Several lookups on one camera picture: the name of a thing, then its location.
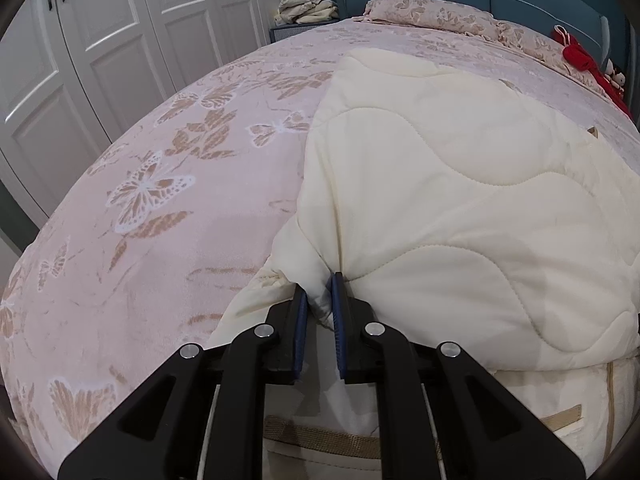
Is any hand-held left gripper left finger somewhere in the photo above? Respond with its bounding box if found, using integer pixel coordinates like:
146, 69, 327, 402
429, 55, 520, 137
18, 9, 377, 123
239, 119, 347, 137
57, 284, 308, 480

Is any small plush toy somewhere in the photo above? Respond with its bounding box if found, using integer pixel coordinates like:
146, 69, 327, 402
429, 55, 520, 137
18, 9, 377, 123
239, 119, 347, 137
602, 57, 627, 95

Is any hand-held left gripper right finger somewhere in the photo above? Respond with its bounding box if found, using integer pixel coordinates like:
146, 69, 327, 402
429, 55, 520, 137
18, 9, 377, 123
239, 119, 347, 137
326, 272, 586, 480

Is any white panelled wardrobe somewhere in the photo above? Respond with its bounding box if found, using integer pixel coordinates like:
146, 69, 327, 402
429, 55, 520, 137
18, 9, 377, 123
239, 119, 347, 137
0, 0, 287, 231

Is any pile of cream clothes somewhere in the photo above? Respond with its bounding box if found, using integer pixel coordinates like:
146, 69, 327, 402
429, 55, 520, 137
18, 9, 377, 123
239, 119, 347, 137
276, 0, 340, 26

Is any pink patterned pillow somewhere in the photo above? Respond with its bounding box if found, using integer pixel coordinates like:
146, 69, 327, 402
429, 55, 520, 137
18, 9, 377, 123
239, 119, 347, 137
362, 0, 626, 103

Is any pink butterfly bed blanket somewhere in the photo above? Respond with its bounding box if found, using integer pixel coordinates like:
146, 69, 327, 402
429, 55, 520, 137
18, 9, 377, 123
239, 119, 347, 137
0, 10, 640, 480

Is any cream quilted jacket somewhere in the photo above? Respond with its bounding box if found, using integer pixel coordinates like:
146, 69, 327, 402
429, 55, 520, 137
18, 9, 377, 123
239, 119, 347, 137
207, 47, 640, 480

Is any red cloth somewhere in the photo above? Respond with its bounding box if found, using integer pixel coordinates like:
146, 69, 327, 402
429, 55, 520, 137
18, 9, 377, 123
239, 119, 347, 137
552, 25, 636, 121

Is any grey nightstand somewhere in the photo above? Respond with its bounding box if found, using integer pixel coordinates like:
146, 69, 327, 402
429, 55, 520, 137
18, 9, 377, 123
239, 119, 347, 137
270, 17, 342, 44

